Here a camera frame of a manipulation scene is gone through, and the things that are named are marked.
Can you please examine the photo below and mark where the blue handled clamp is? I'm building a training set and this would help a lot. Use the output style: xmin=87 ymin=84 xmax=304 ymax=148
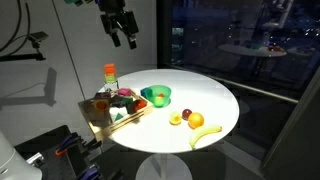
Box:
xmin=77 ymin=165 xmax=102 ymax=180

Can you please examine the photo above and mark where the red toy ball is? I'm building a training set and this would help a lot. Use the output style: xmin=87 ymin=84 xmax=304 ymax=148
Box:
xmin=131 ymin=99 xmax=148 ymax=113

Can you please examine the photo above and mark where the blue toy block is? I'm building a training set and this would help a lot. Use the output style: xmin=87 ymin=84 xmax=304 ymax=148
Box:
xmin=140 ymin=87 xmax=150 ymax=100

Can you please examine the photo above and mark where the orange toy block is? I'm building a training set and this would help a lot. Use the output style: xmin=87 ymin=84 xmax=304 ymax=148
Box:
xmin=103 ymin=63 xmax=117 ymax=76

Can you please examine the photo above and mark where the yellow toy banana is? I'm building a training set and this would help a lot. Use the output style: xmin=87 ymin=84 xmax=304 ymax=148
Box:
xmin=188 ymin=124 xmax=223 ymax=150

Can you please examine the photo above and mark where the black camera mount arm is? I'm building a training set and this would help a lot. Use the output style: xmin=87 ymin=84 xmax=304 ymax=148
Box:
xmin=0 ymin=41 xmax=47 ymax=63

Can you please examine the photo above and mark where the light green toy block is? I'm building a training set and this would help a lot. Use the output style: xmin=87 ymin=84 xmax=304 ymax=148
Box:
xmin=104 ymin=74 xmax=118 ymax=84

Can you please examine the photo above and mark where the wooden toy tray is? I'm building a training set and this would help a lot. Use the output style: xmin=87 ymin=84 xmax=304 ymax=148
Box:
xmin=77 ymin=87 xmax=155 ymax=143

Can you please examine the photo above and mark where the white table pedestal base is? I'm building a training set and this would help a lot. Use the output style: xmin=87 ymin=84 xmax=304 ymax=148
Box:
xmin=134 ymin=153 xmax=194 ymax=180

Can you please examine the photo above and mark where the orange toy fruit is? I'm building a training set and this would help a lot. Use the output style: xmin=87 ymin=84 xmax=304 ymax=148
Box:
xmin=187 ymin=112 xmax=205 ymax=130

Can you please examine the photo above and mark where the yellow-green toy piece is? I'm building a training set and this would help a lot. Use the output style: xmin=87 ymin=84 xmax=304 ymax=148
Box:
xmin=153 ymin=95 xmax=166 ymax=107

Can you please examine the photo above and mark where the black cable bundle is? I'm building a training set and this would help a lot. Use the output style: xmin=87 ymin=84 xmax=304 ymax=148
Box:
xmin=0 ymin=0 xmax=33 ymax=55

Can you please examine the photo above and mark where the white block with teal triangle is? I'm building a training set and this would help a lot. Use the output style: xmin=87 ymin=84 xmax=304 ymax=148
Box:
xmin=109 ymin=105 xmax=130 ymax=123

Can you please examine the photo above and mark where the black side camera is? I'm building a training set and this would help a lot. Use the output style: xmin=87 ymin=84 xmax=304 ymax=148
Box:
xmin=27 ymin=31 xmax=50 ymax=44

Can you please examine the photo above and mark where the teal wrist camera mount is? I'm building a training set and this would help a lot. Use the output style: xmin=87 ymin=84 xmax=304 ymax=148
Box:
xmin=63 ymin=0 xmax=96 ymax=7

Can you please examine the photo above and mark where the blue clamp with orange tip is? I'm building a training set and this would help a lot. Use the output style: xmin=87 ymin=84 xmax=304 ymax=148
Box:
xmin=54 ymin=132 xmax=82 ymax=157

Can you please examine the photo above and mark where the dark red toy plum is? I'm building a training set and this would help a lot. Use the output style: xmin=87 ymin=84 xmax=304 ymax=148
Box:
xmin=181 ymin=108 xmax=194 ymax=122

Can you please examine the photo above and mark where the dark green toy block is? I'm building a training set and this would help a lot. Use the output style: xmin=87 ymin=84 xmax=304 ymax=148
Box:
xmin=121 ymin=95 xmax=135 ymax=107

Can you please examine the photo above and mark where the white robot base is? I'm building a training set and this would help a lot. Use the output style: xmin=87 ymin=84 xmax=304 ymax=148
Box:
xmin=0 ymin=129 xmax=43 ymax=180

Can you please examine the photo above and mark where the black equipment cart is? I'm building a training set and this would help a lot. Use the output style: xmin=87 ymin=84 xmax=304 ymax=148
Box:
xmin=13 ymin=124 xmax=103 ymax=180

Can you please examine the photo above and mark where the green plastic bowl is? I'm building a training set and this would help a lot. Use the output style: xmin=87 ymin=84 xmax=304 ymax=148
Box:
xmin=145 ymin=84 xmax=173 ymax=109

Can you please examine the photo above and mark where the metal window railing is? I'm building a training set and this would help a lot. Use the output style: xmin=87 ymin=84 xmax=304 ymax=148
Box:
xmin=166 ymin=64 xmax=300 ymax=105

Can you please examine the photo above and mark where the black clamp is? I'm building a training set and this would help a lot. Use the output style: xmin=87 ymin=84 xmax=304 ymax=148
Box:
xmin=78 ymin=137 xmax=103 ymax=152

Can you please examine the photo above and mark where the wooden shape sorter cube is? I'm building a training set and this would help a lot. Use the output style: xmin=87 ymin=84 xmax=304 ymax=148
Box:
xmin=92 ymin=92 xmax=112 ymax=113

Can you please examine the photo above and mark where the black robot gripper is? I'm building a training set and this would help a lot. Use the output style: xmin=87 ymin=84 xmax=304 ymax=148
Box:
xmin=97 ymin=0 xmax=140 ymax=51

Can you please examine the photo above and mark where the pink toy block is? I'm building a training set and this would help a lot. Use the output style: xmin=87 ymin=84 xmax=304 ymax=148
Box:
xmin=117 ymin=87 xmax=132 ymax=98

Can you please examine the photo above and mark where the silver metal bracket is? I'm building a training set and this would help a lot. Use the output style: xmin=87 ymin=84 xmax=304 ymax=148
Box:
xmin=25 ymin=152 xmax=45 ymax=168

